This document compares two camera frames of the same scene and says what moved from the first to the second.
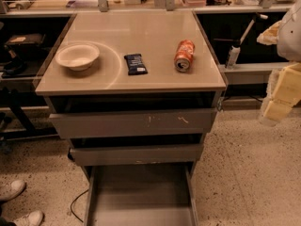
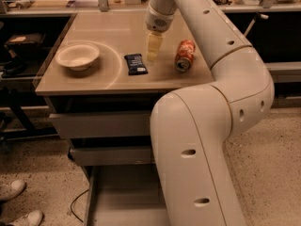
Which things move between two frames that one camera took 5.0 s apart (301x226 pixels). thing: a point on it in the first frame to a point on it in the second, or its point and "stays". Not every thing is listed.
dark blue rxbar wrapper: (134, 64) stays
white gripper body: (290, 39) to (157, 22)
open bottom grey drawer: (141, 195) stays
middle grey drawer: (136, 154) stays
